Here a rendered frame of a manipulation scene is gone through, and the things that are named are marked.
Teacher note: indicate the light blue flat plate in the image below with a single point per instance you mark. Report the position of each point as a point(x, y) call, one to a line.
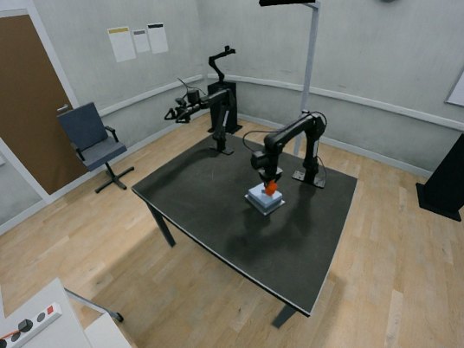
point(259, 194)

